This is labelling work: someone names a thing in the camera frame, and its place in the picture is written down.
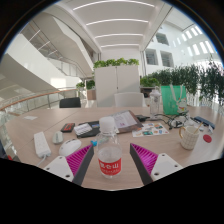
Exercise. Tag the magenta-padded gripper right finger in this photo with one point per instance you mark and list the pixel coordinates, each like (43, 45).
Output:
(163, 165)

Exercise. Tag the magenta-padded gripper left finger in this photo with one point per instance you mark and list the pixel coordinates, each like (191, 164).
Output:
(60, 166)

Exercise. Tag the clear red-labelled water bottle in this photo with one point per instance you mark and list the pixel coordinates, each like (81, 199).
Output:
(109, 156)

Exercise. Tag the white computer mouse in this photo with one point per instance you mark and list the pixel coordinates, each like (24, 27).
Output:
(70, 147)

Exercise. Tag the white power strip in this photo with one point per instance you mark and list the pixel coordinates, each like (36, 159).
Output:
(41, 144)

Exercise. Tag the colourful sticker sheet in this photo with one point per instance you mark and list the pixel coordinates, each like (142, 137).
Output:
(150, 129)

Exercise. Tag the white patterned mug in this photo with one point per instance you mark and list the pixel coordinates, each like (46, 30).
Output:
(189, 137)

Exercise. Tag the black and red calculator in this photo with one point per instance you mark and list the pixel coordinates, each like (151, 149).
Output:
(68, 127)

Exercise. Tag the white blister pack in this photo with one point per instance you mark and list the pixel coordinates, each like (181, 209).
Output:
(82, 128)

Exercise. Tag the white paper sheet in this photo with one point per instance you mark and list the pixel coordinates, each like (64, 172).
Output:
(30, 117)

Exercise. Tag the open book with white pages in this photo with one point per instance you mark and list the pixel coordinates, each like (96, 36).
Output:
(126, 120)

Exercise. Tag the dark blue flat case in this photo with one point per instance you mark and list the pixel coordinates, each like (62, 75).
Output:
(204, 122)

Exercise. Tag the clear tall drink bottle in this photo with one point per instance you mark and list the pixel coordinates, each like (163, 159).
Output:
(154, 103)

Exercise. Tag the black chair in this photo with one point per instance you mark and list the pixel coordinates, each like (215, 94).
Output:
(70, 102)

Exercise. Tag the green tote bag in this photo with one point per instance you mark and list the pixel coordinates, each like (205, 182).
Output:
(173, 100)

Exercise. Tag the white chair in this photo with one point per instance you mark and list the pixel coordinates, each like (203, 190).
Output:
(129, 99)

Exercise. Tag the potted green plant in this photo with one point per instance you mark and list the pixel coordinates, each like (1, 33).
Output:
(85, 85)

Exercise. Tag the green hedge planter row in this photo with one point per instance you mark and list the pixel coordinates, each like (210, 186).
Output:
(190, 78)

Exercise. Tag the white cabinet with plants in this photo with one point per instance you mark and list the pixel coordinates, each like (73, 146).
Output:
(116, 85)

